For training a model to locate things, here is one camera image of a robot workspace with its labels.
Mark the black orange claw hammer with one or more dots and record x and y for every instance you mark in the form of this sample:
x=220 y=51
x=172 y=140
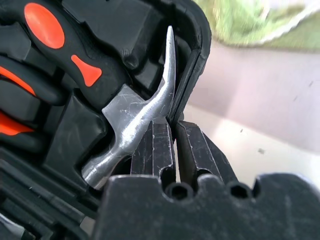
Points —
x=140 y=117

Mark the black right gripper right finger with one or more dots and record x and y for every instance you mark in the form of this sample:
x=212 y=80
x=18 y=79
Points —
x=197 y=152

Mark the green terry towel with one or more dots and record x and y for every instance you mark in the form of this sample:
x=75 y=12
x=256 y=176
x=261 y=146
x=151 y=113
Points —
x=237 y=20

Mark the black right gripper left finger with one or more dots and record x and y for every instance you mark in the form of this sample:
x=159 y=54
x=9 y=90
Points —
x=157 y=147

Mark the black plastic tool case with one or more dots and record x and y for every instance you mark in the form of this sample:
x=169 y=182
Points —
x=75 y=140

